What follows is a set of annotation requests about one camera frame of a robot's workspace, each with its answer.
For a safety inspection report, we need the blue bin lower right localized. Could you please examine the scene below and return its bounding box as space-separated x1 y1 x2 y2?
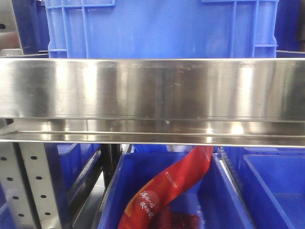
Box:
220 146 305 229

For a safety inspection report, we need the perforated steel upright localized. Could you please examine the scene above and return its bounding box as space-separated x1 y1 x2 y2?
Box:
0 142 71 229

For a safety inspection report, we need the blue bin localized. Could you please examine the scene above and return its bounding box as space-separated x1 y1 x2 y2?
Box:
57 143 102 206
220 146 305 229
98 152 253 229

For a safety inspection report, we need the blue bin lower middle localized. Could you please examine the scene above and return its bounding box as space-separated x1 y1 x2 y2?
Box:
98 152 253 229

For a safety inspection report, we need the stainless steel shelf rail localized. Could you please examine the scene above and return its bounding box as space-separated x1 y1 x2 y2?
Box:
0 58 305 148

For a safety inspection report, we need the red printed banner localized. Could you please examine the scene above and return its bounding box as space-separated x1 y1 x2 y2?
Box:
118 146 213 229

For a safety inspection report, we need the large blue crate on shelf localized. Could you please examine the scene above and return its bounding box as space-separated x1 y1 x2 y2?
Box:
45 0 278 59

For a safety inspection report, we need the blue bin lower left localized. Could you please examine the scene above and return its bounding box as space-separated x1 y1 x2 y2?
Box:
57 143 102 206

